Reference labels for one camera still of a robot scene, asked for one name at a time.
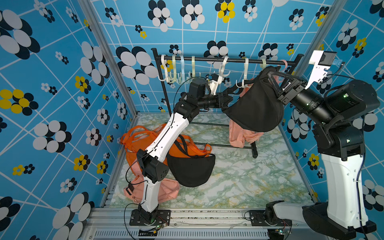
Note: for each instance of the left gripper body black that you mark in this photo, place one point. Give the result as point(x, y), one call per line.
point(216, 102)

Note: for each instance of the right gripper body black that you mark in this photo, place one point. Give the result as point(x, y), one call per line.
point(286, 99)

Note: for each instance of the black bag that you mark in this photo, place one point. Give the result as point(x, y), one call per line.
point(191, 172)
point(259, 109)

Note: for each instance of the orange bag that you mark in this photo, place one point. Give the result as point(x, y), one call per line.
point(184, 147)
point(139, 137)

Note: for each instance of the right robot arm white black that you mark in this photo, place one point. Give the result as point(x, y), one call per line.
point(342, 149)

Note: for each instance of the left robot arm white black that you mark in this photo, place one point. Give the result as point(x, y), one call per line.
point(202, 94)

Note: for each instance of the white hook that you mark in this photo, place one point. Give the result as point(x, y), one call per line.
point(245, 73)
point(222, 69)
point(164, 65)

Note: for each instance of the pale green hook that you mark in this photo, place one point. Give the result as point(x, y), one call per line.
point(192, 73)
point(174, 77)
point(263, 64)

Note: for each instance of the black metal clothes rack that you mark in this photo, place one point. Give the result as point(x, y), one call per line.
point(272, 76)

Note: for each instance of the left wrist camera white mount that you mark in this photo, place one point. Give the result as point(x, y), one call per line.
point(213, 84)

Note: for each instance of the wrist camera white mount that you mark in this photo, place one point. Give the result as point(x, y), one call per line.
point(213, 84)
point(322, 61)

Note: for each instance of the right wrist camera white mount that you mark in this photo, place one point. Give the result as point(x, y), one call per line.
point(322, 61)

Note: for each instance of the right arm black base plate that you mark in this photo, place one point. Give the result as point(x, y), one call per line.
point(265, 218)

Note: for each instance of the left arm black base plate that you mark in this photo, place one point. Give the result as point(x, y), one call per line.
point(156, 218)

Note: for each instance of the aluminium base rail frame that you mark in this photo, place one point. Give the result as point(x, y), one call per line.
point(193, 224)

